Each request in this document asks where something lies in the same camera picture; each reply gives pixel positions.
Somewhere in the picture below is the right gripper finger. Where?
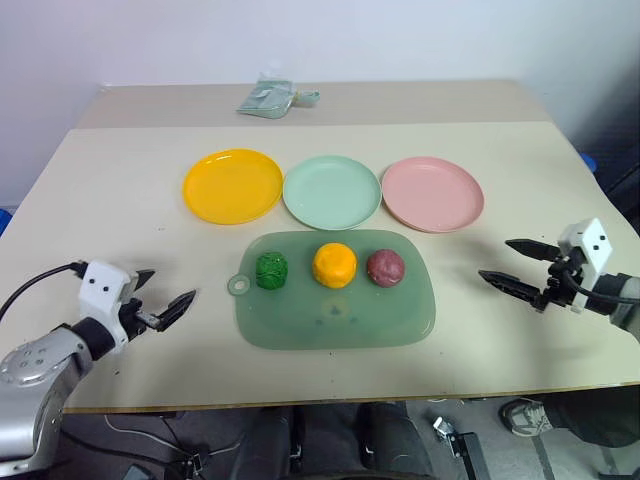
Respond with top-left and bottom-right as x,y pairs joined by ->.
477,270 -> 545,307
505,238 -> 561,261

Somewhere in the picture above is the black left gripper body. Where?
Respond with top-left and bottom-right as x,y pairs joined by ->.
118,297 -> 163,342

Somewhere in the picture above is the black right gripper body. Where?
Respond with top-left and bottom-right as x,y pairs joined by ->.
532,249 -> 588,313

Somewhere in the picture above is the green ball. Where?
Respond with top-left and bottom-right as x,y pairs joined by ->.
254,250 -> 291,290

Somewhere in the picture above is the pink plate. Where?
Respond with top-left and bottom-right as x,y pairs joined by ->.
381,156 -> 486,235

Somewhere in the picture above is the dark red ball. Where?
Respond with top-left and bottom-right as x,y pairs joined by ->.
365,249 -> 406,289

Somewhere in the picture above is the yellow plate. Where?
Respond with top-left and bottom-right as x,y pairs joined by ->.
182,147 -> 285,226

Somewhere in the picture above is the orange ball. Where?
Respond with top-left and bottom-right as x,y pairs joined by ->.
311,242 -> 359,290

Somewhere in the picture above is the light green plate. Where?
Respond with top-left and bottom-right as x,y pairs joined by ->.
282,154 -> 383,232

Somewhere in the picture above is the dark chair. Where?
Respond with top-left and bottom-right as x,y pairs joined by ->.
568,62 -> 640,229

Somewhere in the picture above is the dark trouser leg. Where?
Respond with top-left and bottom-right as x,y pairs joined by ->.
540,383 -> 640,450

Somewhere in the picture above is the grey sneaker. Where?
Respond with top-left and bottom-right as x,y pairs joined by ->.
500,397 -> 555,438

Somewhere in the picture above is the translucent green cutting board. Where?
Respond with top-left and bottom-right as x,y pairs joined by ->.
227,228 -> 437,353

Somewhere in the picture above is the dark rounded shape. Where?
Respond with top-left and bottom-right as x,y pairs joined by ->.
299,402 -> 372,480
238,405 -> 295,480
368,401 -> 437,480

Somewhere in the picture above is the pale green plastic packet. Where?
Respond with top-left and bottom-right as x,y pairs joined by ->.
235,73 -> 297,122

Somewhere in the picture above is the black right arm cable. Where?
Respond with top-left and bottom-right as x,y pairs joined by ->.
563,269 -> 621,304

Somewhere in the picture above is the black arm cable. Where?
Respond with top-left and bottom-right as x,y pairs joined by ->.
563,269 -> 621,304
0,260 -> 90,322

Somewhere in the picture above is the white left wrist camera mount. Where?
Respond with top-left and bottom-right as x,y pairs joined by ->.
77,259 -> 140,347

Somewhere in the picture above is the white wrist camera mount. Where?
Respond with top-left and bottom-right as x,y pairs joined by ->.
556,217 -> 616,309
77,259 -> 140,347

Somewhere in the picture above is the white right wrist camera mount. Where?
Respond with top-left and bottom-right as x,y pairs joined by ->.
556,217 -> 616,309

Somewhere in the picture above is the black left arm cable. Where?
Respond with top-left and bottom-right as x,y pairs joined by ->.
0,260 -> 90,322

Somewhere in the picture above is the thin white floor cable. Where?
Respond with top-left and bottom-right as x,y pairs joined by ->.
103,412 -> 169,438

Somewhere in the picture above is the metal caster bracket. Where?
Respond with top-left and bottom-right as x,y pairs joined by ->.
431,415 -> 495,480

